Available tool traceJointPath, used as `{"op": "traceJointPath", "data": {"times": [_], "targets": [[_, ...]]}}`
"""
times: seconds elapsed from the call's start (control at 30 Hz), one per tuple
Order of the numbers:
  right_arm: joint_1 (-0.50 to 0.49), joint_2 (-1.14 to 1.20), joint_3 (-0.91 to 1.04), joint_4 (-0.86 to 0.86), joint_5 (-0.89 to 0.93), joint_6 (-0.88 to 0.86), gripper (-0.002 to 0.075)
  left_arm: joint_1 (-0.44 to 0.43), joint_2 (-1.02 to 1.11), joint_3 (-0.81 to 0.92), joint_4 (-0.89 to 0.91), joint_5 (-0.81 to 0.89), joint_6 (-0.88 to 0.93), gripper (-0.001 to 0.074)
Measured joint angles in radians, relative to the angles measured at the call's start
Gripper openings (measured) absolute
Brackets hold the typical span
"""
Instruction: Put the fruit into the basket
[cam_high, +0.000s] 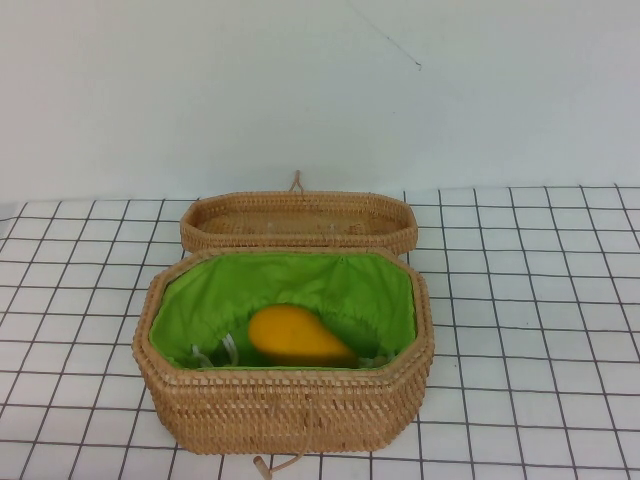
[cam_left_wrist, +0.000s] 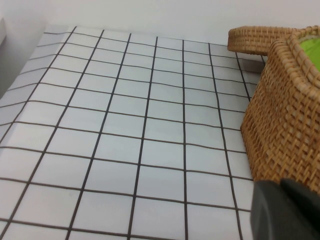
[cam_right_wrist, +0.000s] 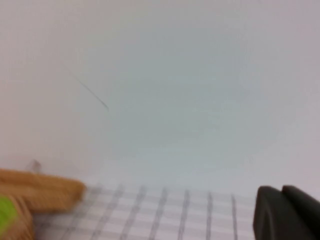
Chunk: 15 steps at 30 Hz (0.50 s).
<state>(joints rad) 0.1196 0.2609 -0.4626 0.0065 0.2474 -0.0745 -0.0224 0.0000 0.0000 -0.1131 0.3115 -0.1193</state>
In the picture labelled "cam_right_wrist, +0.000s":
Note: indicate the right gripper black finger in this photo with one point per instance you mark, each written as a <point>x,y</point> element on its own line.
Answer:
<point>285,217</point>

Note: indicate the green fruit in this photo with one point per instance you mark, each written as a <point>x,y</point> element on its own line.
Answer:
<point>7,210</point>

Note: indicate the woven rattan basket lid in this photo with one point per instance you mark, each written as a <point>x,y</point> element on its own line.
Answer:
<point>45,191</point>

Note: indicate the woven rattan basket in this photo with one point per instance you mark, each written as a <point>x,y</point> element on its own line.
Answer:
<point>23,225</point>

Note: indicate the white black-grid tablecloth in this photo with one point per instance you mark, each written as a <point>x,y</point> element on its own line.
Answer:
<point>160,215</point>

